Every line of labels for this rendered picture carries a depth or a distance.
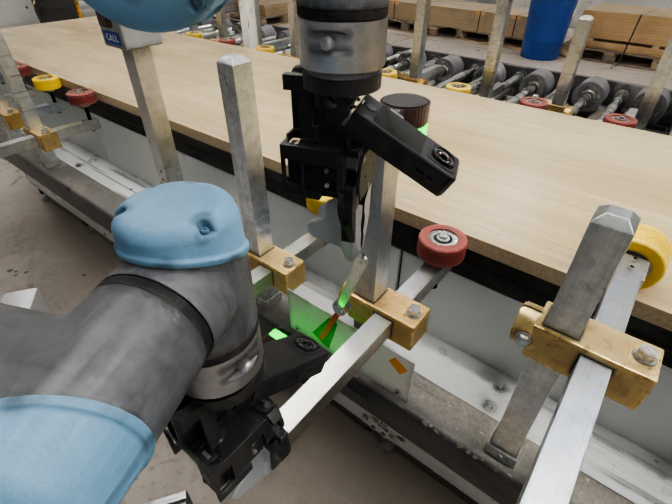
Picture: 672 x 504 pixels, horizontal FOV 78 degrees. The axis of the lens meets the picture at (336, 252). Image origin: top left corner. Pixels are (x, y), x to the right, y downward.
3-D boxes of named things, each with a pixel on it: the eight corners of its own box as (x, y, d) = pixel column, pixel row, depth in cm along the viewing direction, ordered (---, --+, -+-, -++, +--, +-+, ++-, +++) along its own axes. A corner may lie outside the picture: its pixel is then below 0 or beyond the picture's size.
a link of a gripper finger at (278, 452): (250, 453, 45) (238, 408, 40) (262, 440, 46) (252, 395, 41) (281, 481, 43) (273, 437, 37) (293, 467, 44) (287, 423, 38)
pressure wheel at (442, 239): (443, 309, 71) (455, 256, 64) (403, 289, 75) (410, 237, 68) (463, 284, 76) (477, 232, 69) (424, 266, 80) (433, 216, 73)
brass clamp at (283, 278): (285, 297, 75) (283, 276, 72) (235, 267, 82) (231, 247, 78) (308, 279, 79) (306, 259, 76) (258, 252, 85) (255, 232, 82)
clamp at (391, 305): (409, 352, 61) (413, 328, 58) (337, 310, 67) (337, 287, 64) (428, 329, 64) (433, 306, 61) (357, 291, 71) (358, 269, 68)
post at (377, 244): (367, 384, 74) (388, 118, 45) (351, 374, 76) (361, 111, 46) (378, 371, 76) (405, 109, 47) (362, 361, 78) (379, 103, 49)
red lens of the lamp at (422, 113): (412, 132, 48) (414, 113, 46) (369, 120, 51) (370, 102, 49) (437, 117, 51) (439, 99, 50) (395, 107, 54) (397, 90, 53)
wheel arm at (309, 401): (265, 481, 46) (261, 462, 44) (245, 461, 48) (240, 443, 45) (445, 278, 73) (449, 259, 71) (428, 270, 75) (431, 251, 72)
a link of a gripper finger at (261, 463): (228, 505, 45) (212, 465, 39) (267, 462, 49) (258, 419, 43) (247, 526, 44) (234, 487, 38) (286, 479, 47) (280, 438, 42)
